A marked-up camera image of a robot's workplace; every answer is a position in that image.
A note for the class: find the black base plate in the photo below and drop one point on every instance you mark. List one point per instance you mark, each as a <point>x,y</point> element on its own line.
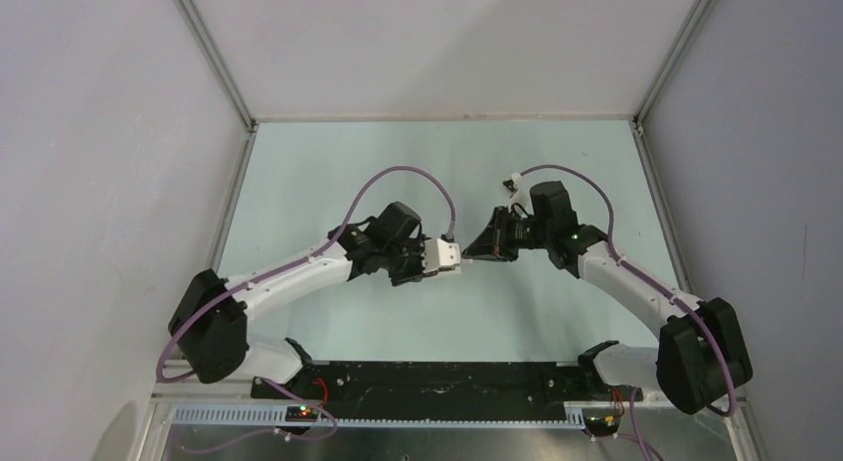
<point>489,390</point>

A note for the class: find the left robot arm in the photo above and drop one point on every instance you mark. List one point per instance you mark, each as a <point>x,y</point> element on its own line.
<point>213,325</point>

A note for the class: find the white remote control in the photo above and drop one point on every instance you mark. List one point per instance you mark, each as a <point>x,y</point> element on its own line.
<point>448,270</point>

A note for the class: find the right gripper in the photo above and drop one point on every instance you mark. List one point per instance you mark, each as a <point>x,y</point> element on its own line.
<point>493,241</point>

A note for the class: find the aluminium frame rail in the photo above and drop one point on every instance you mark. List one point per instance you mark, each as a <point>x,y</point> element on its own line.
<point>202,35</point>

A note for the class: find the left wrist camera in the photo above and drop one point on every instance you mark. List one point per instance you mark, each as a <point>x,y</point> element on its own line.
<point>439,252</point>

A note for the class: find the white slotted cable duct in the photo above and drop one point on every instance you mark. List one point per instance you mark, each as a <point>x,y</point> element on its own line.
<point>288,415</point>

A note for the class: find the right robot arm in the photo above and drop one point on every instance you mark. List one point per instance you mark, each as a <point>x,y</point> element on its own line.
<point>701,355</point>

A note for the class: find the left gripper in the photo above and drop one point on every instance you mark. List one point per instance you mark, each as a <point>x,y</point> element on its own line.
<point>417,271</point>

